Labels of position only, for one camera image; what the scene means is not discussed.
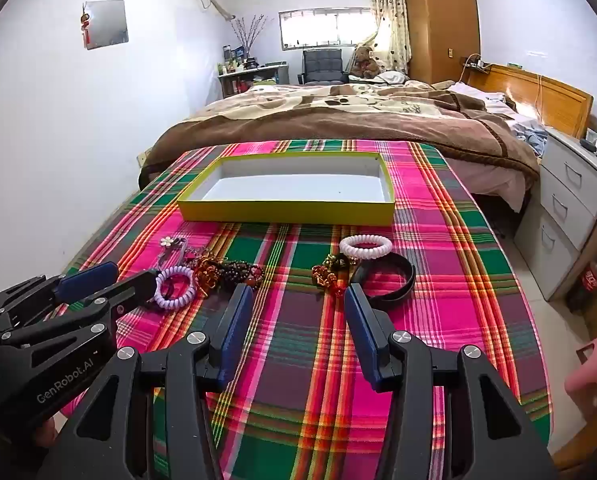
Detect grey drawer nightstand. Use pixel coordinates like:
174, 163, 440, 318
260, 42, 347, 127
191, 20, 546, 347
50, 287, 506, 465
513, 127, 597, 302

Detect wooden wardrobe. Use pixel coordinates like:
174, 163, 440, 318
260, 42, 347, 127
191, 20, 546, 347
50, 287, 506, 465
402, 0, 481, 85

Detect brown teddy bear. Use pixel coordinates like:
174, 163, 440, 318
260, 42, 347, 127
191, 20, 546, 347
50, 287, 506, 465
349, 45, 381, 80

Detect cola bottle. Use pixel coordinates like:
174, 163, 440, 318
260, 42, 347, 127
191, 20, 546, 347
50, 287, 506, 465
575, 260, 597, 306

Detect shelf with bottles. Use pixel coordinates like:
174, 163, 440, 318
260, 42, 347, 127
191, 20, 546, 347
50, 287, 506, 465
217, 60, 289, 100

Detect rhinestone hair clip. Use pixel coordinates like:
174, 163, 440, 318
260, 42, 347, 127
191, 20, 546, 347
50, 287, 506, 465
178, 240, 215, 271

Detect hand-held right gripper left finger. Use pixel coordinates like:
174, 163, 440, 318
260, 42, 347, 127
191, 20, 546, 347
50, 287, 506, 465
37, 282, 255, 480

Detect gold bow black hair tie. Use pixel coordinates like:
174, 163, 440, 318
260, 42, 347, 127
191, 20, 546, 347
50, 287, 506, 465
323, 252, 352, 272

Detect window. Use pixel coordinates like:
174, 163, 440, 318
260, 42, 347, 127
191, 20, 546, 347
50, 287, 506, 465
278, 7, 374, 52

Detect vase of dry branches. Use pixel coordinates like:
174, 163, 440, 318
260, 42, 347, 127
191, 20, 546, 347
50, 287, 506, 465
230, 15, 272, 61

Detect spotted cream curtain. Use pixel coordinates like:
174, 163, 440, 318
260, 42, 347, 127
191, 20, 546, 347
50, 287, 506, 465
368, 0, 411, 75

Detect dark red beaded bracelet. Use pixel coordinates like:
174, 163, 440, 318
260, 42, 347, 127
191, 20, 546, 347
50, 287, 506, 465
218, 260, 268, 292

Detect pale pink spiral hair tie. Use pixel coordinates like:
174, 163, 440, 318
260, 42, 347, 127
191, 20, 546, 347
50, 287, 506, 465
339, 234, 394, 261

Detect black bangle bracelet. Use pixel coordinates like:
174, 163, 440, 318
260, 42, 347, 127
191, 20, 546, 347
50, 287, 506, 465
351, 252, 416, 311

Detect red rope bracelet gold beads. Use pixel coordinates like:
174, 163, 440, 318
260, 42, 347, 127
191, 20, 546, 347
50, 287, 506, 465
193, 255, 230, 295

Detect red gold knot charm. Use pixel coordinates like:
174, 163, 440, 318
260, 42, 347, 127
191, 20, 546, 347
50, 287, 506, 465
311, 265, 350, 301

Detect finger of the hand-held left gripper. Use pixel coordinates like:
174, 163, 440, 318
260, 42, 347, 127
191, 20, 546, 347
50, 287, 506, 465
0, 261, 120, 322
0, 270, 158, 348

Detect pink plastic stool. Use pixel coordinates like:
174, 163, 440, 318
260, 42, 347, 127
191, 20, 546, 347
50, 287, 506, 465
564, 337, 597, 423

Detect pink green plaid tablecloth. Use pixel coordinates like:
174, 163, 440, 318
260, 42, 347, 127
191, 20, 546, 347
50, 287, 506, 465
61, 140, 553, 480

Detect square wall mirror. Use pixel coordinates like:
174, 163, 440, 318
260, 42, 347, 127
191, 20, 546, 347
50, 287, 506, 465
83, 0, 129, 51

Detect purple spiral hair tie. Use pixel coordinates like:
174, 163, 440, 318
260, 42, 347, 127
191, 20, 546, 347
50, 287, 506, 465
153, 266, 199, 311

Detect yellow cardboard box tray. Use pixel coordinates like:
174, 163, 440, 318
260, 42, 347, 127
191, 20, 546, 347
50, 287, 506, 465
177, 151, 396, 224

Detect hair tie with flower charm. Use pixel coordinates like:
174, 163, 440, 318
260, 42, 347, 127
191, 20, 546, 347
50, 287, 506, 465
158, 236, 188, 268

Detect blue crumpled clothes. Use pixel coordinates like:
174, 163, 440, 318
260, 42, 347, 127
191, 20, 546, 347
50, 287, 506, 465
508, 115, 549, 156

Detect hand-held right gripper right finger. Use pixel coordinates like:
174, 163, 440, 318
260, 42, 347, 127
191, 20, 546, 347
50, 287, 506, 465
343, 282, 561, 480

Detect brown patterned bed blanket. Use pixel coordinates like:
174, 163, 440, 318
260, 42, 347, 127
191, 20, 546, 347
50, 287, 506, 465
141, 80, 541, 196

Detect grey padded chair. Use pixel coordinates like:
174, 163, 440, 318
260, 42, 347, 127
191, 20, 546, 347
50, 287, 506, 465
298, 49, 350, 86

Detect wooden bed headboard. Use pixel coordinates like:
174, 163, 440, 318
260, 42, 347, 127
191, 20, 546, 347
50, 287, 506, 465
465, 62, 594, 140

